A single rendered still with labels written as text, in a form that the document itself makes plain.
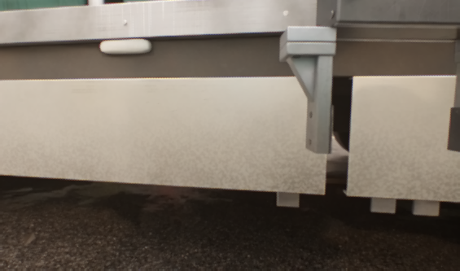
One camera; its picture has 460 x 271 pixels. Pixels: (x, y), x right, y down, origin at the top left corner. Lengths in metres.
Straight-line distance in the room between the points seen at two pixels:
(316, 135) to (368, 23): 0.09
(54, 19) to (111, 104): 0.20
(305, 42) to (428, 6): 0.09
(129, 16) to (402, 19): 0.42
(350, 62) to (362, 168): 0.18
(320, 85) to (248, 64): 0.25
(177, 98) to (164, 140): 0.08
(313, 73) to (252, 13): 0.25
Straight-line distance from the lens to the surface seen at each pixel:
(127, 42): 0.51
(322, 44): 0.21
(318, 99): 0.21
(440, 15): 0.25
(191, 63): 0.46
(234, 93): 0.42
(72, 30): 0.58
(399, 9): 0.23
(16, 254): 1.05
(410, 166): 0.49
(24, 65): 0.67
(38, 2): 0.90
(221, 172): 0.44
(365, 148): 0.46
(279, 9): 0.45
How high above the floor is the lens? 0.45
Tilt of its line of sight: 5 degrees down
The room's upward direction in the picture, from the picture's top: straight up
